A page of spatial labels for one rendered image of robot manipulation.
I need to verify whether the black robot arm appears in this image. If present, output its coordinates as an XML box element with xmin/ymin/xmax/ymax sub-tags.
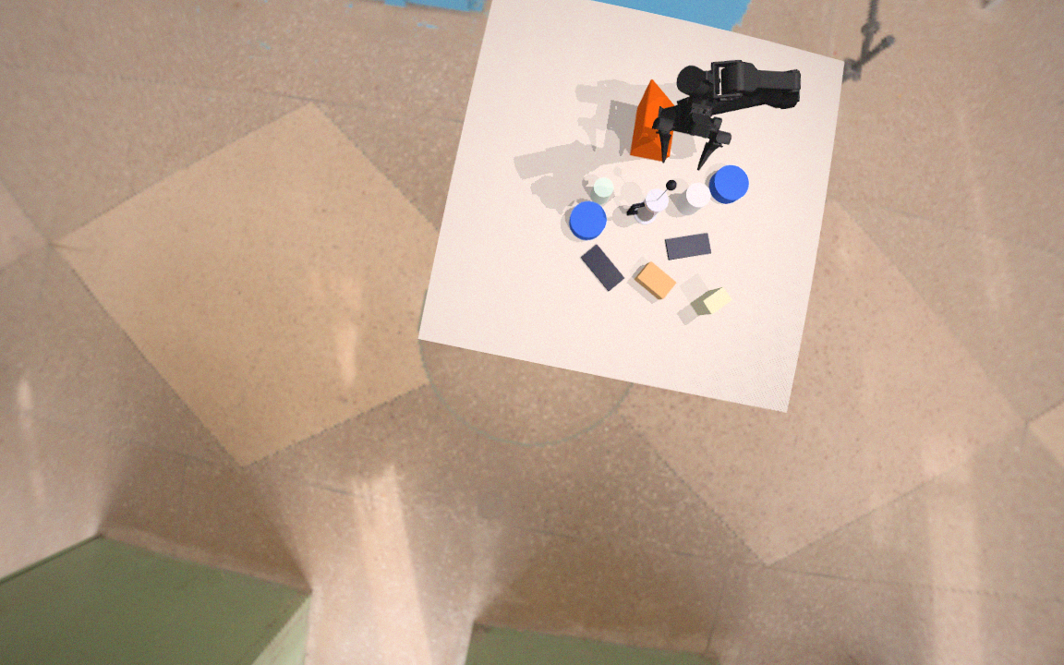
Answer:
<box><xmin>658</xmin><ymin>60</ymin><xmax>801</xmax><ymax>139</ymax></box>

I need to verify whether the blue cylinder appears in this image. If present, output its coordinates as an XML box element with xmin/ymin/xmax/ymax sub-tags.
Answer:
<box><xmin>708</xmin><ymin>165</ymin><xmax>749</xmax><ymax>204</ymax></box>
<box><xmin>569</xmin><ymin>201</ymin><xmax>606</xmax><ymax>242</ymax></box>

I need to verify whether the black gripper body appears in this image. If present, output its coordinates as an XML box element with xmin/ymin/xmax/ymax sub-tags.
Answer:
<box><xmin>652</xmin><ymin>98</ymin><xmax>732</xmax><ymax>145</ymax></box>

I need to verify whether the glass french press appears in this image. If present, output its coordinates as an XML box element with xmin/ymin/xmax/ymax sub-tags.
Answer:
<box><xmin>627</xmin><ymin>180</ymin><xmax>677</xmax><ymax>225</ymax></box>

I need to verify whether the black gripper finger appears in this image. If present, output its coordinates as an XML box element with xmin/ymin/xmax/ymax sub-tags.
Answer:
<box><xmin>656</xmin><ymin>132</ymin><xmax>671</xmax><ymax>163</ymax></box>
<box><xmin>697</xmin><ymin>143</ymin><xmax>724</xmax><ymax>171</ymax></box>

